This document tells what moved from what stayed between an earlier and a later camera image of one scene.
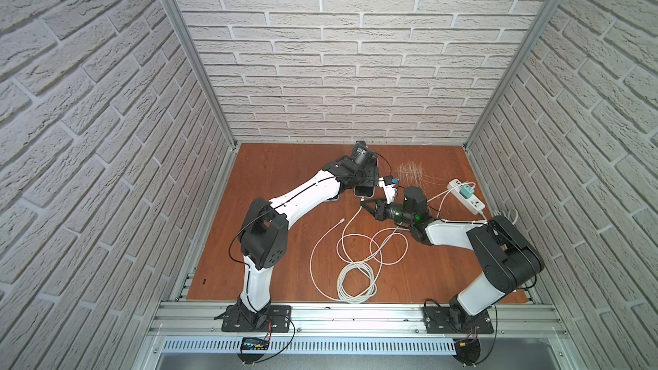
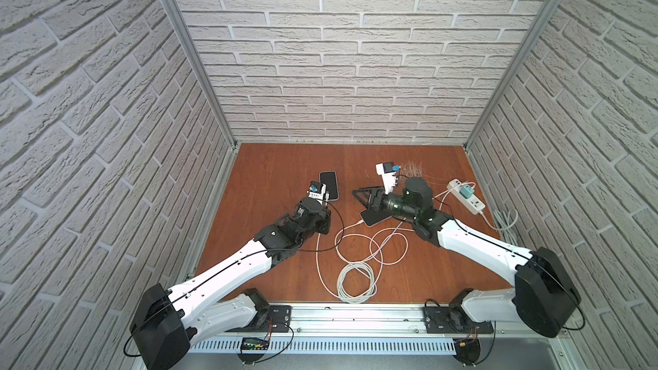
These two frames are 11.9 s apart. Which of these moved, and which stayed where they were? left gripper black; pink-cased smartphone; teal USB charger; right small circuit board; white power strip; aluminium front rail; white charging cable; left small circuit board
Moved: left gripper black; white charging cable; pink-cased smartphone
Stayed: white power strip; aluminium front rail; teal USB charger; left small circuit board; right small circuit board
